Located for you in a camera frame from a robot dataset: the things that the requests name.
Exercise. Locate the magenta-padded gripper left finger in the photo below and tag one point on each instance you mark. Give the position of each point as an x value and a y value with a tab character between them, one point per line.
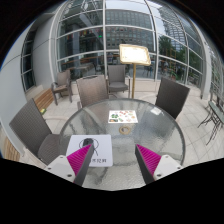
78	160

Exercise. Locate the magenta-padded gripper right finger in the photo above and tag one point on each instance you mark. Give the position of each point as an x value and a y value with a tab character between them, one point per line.
148	160

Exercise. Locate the brown tape roll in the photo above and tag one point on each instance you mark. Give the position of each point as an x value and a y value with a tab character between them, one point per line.
120	129

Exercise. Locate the colourful printed menu card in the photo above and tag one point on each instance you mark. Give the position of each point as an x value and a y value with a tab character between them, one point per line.
123	116

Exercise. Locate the dark brown wicker chair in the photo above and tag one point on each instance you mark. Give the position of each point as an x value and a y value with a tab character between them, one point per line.
31	128
171	96

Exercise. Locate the wooden slatted bench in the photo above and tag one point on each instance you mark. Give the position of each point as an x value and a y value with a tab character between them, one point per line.
9	148
43	98

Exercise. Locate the grey wicker chair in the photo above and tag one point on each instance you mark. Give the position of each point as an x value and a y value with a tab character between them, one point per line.
116	75
91	90
62	80

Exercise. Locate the dark metal patio table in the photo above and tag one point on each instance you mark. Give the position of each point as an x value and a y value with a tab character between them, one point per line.
216	115

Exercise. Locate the golden menu stand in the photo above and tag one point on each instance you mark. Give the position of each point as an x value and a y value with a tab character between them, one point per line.
135	54

